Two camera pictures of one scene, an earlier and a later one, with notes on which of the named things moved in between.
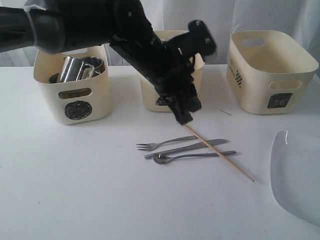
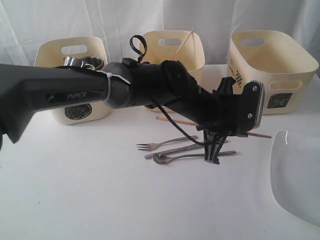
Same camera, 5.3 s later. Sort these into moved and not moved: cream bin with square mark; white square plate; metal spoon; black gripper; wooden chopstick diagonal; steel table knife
Moved: black gripper; wooden chopstick diagonal
Not moved: white square plate; metal spoon; cream bin with square mark; steel table knife
